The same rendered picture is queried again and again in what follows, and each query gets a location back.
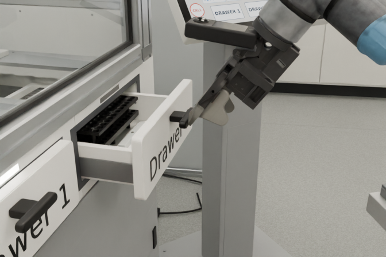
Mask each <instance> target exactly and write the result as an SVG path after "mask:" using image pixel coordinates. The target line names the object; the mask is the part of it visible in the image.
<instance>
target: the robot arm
mask: <svg viewBox="0 0 386 257"><path fill-rule="evenodd" d="M320 16H322V17H323V18H324V19H325V20H326V21H327V22H328V23H329V24H330V25H331V26H333V27H334V28H335V29H336V30H338V31H339V32H340V33H341V34H342V35H343V36H344V37H345V38H347V39H348V40H349V41H350V42H351V43H352V44H353V45H354V46H355V47H357V49H358V51H359V52H360V53H362V54H365V55H366V56H368V57H369V58H370V59H371V60H373V61H374V62H375V63H376V64H378V65H386V0H268V1H267V2H266V4H265V5H264V6H263V7H262V9H261V10H260V11H259V15H258V16H257V17H256V19H255V20H254V21H253V22H252V25H253V27H252V26H246V25H239V24H233V23H229V22H222V21H216V20H210V19H206V18H204V17H193V18H191V19H190V20H189V21H188V22H187V23H186V24H185V30H184V35H185V36H186V37H187V38H193V39H196V40H203V41H210V42H216V43H219V44H225V45H231V46H235V48H234V50H233V53H232V54H231V56H230V57H229V58H228V59H227V61H226V62H225V63H224V65H223V66H222V67H221V69H220V70H219V71H218V73H217V74H216V75H215V76H216V78H215V80H214V81H213V82H212V83H211V85H210V86H209V87H208V89H207V90H206V91H205V93H204V94H203V95H202V96H201V98H200V99H199V100H198V102H197V103H196V104H195V107H194V108H193V109H192V110H191V111H190V113H189V116H188V125H189V126H191V125H192V124H193V123H194V122H195V121H196V119H197V118H203V119H205V120H207V121H210V122H212V123H215V124H217V125H219V126H224V125H226V124H227V122H228V121H229V117H228V115H227V113H230V112H232V111H233V110H234V108H235V106H234V104H233V102H232V100H231V98H230V94H231V93H232V92H233V93H234V95H235V96H236V97H238V98H239V99H240V100H241V101H242V102H243V103H245V104H246V105H247V106H248V107H250V108H251V109H252V110H254V109H255V108H256V106H257V105H258V104H259V103H260V102H261V101H262V100H263V98H264V97H265V96H266V95H267V94H268V92H271V90H272V88H273V87H274V84H275V82H276V81H277V80H278V79H279V77H280V76H281V75H282V74H283V73H284V72H285V71H286V70H287V68H288V67H289V66H290V65H291V64H292V63H293V62H294V61H295V59H296V58H297V57H298V56H299V55H300V53H299V52H300V48H299V47H297V46H296V45H295V44H294V43H297V42H298V41H299V40H300V39H301V38H302V36H303V35H304V34H305V33H306V31H308V29H309V28H310V27H311V26H312V24H313V23H314V22H315V21H316V20H317V19H318V18H319V17H320ZM267 42H268V43H270V44H271V45H272V46H267V45H266V43H267Z"/></svg>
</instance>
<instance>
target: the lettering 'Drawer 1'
mask: <svg viewBox="0 0 386 257"><path fill-rule="evenodd" d="M62 189H63V193H64V202H65V204H64V205H63V206H62V209H63V208H64V207H65V206H66V205H67V204H68V203H69V202H70V200H68V201H67V198H66V192H65V184H63V185H62V186H61V187H60V189H59V190H60V191H61V190H62ZM47 213H48V211H46V212H45V219H46V224H47V226H48V225H49V223H48V214H47ZM41 223H42V219H41V218H39V223H38V225H37V226H36V227H35V228H34V229H33V226H32V227H31V228H30V233H31V236H32V238H34V239H36V238H37V237H39V236H40V234H41V233H42V231H43V228H42V229H41V231H40V232H39V233H38V234H37V235H34V233H33V232H34V231H35V230H36V229H37V228H38V227H39V226H40V224H41ZM18 242H19V243H20V245H21V247H22V250H23V252H24V251H25V250H26V233H25V234H24V245H23V243H22V241H21V238H20V236H18V237H17V238H16V253H15V252H14V250H13V248H12V246H11V244H10V245H9V246H8V247H9V249H10V251H11V253H12V255H13V257H18Z"/></svg>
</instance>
